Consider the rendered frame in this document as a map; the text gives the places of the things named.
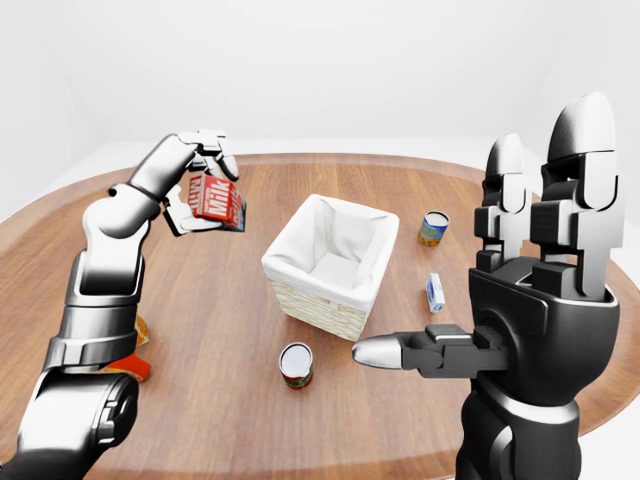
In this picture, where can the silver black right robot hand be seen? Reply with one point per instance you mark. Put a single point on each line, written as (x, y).
(560, 320)

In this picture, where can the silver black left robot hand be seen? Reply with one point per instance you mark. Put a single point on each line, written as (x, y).
(165, 165)

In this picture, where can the red milk carton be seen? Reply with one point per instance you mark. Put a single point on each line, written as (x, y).
(216, 202)

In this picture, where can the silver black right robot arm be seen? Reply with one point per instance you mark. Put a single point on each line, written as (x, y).
(520, 440)

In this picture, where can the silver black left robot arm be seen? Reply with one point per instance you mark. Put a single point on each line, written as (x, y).
(102, 280)

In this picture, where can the white-lined woven basket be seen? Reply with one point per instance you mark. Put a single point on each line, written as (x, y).
(330, 265)

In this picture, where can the small white and blue box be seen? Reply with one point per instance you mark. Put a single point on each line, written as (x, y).
(434, 292)

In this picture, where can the blue and yellow tin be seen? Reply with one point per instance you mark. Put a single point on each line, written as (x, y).
(433, 230)

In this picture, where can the orange juice carton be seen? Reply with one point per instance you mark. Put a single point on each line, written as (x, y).
(136, 361)

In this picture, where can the red and green tin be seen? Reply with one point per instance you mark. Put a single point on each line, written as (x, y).
(296, 366)

